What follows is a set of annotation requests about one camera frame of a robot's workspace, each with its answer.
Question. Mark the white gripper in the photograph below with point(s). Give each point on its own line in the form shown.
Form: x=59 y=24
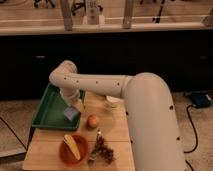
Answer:
x=70 y=96

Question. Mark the blue grey sponge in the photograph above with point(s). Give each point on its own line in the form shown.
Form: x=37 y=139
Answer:
x=71 y=112

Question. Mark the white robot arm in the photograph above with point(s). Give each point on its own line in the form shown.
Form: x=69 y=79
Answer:
x=151 y=115

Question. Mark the green plastic tray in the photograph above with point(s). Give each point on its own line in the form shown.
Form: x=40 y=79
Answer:
x=50 y=112

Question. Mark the orange fruit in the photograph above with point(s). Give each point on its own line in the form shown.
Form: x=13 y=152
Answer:
x=92 y=121

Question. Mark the white small cup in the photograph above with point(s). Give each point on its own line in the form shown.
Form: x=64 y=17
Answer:
x=111 y=102

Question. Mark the red bowl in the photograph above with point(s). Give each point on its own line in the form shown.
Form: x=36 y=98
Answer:
x=67 y=157

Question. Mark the yellow corn cob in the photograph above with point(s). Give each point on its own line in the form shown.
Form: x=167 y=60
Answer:
x=69 y=140

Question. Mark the wooden table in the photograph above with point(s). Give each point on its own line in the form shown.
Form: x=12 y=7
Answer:
x=43 y=152

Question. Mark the dark grape bunch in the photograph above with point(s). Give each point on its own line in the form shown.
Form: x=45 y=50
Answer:
x=104 y=151

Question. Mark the blue black floor device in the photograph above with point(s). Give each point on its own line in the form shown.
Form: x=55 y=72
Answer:
x=200 y=99

